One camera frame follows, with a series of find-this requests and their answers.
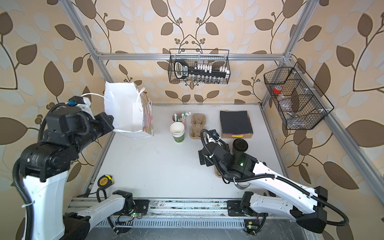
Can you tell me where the black wire basket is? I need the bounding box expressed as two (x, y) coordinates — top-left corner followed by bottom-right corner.
(168, 48), (231, 85)
(264, 63), (334, 130)

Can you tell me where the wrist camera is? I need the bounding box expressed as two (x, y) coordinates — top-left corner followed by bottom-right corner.
(68, 96), (94, 119)
(207, 130), (221, 142)

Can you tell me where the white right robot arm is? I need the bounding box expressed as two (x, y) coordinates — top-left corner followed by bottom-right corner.
(200, 141), (350, 234)

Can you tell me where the grey tape roll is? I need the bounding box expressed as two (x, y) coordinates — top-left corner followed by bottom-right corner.
(234, 182), (250, 190)

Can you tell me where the black paper coffee cup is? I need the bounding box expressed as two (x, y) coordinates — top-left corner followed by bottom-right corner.
(233, 148), (245, 159)

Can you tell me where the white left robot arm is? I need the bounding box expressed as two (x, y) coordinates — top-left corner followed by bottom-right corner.
(13, 103), (135, 240)

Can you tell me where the white paper gift bag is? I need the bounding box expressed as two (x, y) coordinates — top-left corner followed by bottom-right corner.
(80, 81), (154, 139)

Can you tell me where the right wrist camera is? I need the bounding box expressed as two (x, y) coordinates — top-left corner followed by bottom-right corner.
(207, 130), (221, 142)

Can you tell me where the stack of paper cups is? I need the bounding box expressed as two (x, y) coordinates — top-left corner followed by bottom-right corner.
(170, 122), (185, 143)

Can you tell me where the black wire basket centre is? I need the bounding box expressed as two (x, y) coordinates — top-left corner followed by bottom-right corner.
(168, 48), (231, 85)

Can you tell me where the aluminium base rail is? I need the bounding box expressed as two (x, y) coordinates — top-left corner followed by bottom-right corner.
(111, 198), (263, 230)

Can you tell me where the black wire basket right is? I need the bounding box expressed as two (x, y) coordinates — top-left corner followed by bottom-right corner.
(264, 63), (334, 130)

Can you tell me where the yellow tape measure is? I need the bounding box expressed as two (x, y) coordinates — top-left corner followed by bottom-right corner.
(98, 175), (114, 189)

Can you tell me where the pink cup of sachets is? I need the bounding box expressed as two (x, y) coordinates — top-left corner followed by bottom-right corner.
(172, 112), (191, 127)

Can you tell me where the cardboard napkin box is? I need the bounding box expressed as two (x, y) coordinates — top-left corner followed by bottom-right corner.
(219, 110), (254, 139)

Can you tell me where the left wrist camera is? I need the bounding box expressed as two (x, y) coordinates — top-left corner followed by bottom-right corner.
(68, 96), (94, 119)

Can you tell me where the black socket set rack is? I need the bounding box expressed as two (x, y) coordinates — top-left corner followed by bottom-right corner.
(173, 60), (231, 79)

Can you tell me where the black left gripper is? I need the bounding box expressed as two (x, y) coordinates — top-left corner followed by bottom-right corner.
(67, 110), (115, 154)

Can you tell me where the plastic bottle red cap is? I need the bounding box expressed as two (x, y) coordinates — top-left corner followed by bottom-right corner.
(273, 85), (293, 115)

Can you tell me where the stack of pulp cup carriers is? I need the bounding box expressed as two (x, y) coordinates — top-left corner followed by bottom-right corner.
(190, 114), (207, 140)

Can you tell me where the pulp cup carrier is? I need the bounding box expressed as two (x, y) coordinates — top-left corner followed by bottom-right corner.
(214, 166), (222, 179)

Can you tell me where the stack of coloured napkins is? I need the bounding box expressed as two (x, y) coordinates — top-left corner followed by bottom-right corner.
(219, 110), (254, 138)

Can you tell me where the black cup lid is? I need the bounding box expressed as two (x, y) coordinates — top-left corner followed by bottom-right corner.
(233, 139), (249, 152)

